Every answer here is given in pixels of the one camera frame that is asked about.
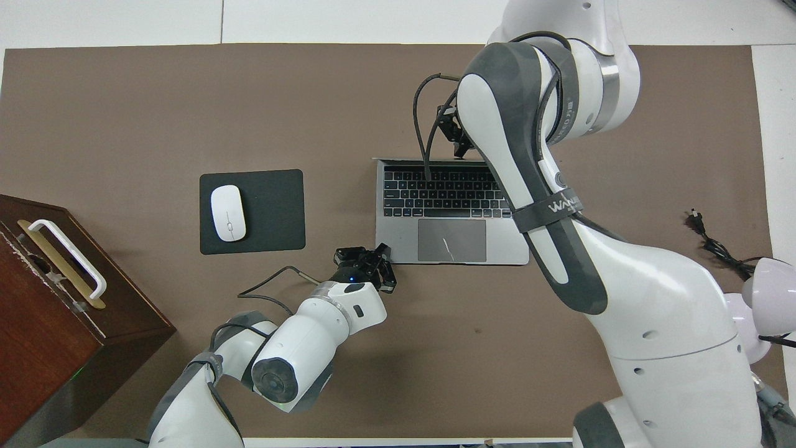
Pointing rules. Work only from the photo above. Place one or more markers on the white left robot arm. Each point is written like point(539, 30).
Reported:
point(311, 348)

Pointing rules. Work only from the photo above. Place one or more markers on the white desk lamp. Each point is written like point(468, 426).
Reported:
point(771, 286)

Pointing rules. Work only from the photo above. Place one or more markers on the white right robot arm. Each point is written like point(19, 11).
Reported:
point(653, 311)

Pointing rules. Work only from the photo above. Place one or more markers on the white computer mouse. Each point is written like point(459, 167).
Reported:
point(227, 213)

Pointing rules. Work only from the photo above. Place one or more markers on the black mouse pad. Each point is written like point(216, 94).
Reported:
point(277, 211)

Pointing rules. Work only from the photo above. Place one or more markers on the dark wooden box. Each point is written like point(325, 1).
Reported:
point(43, 348)

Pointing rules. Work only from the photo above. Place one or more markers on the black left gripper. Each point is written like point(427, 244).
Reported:
point(354, 267)

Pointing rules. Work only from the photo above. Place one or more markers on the large brown table mat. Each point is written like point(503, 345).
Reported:
point(186, 112)

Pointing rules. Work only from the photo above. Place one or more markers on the grey laptop computer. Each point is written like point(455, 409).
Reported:
point(460, 242)

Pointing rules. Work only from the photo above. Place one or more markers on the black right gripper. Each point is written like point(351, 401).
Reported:
point(449, 127)

